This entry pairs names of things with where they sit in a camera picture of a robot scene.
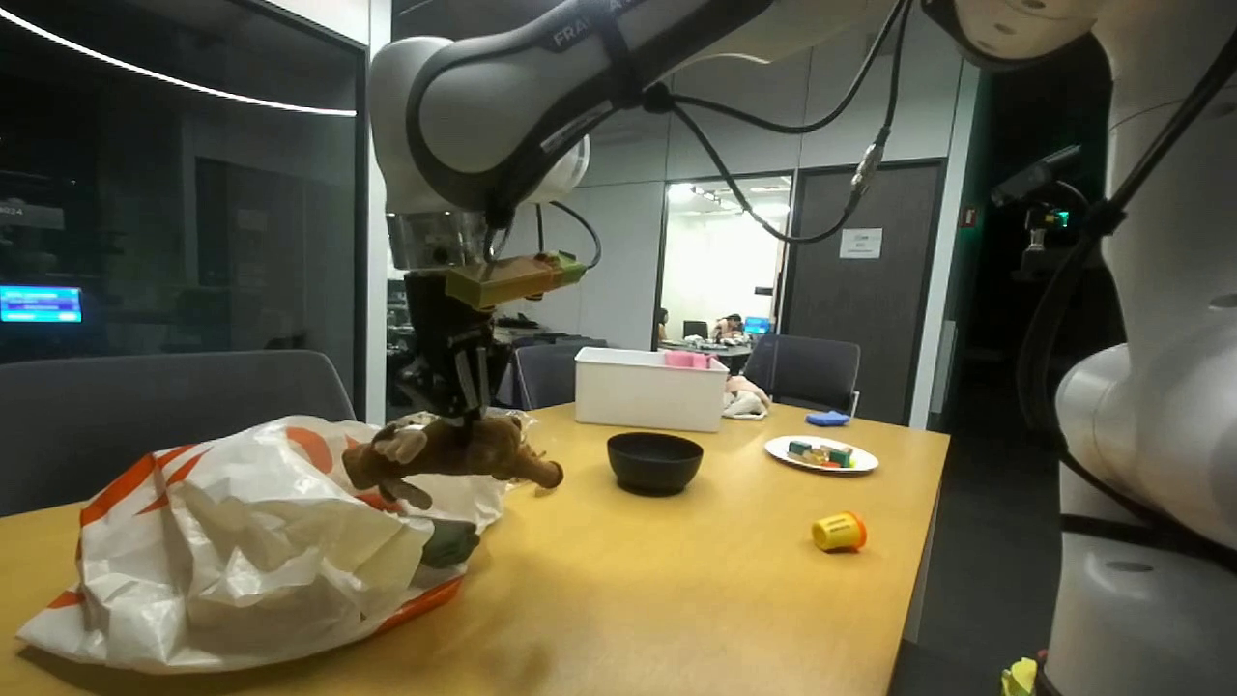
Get black bowl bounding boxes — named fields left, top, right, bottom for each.
left=604, top=428, right=706, bottom=499

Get dark grey chair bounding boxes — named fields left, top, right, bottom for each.
left=497, top=330, right=612, bottom=414

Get white orange plastic bag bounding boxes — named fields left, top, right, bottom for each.
left=15, top=414, right=519, bottom=677

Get black camera on stand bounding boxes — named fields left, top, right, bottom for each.
left=984, top=141, right=1098, bottom=284

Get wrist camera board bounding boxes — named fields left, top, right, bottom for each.
left=441, top=249, right=593, bottom=315

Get blue lit monitor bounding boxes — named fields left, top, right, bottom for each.
left=0, top=284, right=90, bottom=330

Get brown toy moose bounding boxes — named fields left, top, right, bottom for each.
left=341, top=408, right=567, bottom=513

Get white plastic bin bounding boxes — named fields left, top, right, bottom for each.
left=572, top=346, right=736, bottom=432

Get small yellow object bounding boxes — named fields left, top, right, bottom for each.
left=1000, top=654, right=1042, bottom=696

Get large grey chair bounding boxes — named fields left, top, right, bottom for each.
left=0, top=346, right=358, bottom=520

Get white paper door sign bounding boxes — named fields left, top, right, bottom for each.
left=834, top=223, right=885, bottom=262

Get white plate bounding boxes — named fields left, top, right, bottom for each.
left=760, top=432, right=885, bottom=480

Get grey chair with armrest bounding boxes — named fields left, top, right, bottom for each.
left=746, top=330, right=866, bottom=418

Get yellow toy cup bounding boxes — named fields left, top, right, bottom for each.
left=809, top=511, right=868, bottom=557

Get toy food pieces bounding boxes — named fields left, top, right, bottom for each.
left=783, top=437, right=857, bottom=468

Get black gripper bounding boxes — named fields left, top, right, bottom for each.
left=407, top=270, right=509, bottom=423

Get white crumpled bag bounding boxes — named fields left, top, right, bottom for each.
left=718, top=371, right=777, bottom=424

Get dark grey door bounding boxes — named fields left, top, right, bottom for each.
left=783, top=156, right=946, bottom=428

